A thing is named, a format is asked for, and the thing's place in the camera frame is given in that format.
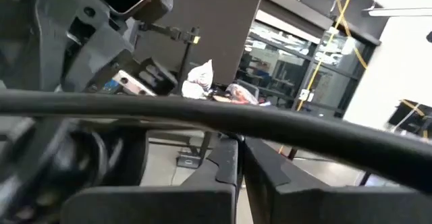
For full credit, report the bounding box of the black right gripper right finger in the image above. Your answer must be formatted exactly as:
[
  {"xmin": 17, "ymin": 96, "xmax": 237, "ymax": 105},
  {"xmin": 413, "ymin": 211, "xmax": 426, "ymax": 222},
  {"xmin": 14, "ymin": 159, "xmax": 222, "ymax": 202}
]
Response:
[{"xmin": 242, "ymin": 137, "xmax": 358, "ymax": 224}]

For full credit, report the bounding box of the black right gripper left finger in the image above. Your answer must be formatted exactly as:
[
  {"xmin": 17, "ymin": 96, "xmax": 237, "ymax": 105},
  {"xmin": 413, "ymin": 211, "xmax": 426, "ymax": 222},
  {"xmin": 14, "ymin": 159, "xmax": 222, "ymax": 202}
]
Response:
[{"xmin": 143, "ymin": 136, "xmax": 240, "ymax": 224}]

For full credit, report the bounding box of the black cord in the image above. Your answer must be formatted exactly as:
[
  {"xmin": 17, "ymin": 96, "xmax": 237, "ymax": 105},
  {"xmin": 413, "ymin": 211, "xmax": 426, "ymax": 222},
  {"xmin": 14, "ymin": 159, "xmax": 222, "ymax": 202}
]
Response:
[{"xmin": 0, "ymin": 88, "xmax": 432, "ymax": 224}]

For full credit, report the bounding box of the black tripod stand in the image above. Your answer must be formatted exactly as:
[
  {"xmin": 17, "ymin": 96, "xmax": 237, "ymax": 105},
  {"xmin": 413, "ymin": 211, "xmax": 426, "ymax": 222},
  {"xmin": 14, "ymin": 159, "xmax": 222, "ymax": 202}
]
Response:
[{"xmin": 140, "ymin": 23, "xmax": 205, "ymax": 170}]

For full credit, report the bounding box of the white plastic bag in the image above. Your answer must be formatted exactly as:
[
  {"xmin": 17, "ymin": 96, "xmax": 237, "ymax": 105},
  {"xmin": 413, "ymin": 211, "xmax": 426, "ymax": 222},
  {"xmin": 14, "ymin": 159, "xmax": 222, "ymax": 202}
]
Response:
[{"xmin": 181, "ymin": 59, "xmax": 215, "ymax": 100}]

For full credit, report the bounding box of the clear plastic bag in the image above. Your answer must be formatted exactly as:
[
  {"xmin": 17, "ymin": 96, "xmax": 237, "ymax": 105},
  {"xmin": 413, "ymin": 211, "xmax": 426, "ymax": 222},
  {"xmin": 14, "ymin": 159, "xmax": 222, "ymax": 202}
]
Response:
[{"xmin": 225, "ymin": 83, "xmax": 260, "ymax": 106}]

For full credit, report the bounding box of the black computer monitor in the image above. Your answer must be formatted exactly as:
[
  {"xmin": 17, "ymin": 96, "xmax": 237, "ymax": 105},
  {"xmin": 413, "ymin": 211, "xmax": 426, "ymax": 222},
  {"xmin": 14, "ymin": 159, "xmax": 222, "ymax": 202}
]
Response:
[{"xmin": 387, "ymin": 99, "xmax": 432, "ymax": 139}]

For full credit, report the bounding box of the LED light strip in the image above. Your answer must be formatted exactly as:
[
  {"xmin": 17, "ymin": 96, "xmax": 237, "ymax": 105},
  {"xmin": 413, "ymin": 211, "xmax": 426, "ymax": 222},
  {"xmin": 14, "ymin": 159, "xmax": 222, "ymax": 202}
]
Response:
[{"xmin": 362, "ymin": 7, "xmax": 432, "ymax": 18}]

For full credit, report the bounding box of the yellow hanging cable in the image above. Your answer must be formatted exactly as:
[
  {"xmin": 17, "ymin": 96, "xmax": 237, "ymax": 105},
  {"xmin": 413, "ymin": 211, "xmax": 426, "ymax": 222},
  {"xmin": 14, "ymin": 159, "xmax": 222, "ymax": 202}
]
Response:
[
  {"xmin": 296, "ymin": 0, "xmax": 356, "ymax": 113},
  {"xmin": 332, "ymin": 0, "xmax": 429, "ymax": 139}
]

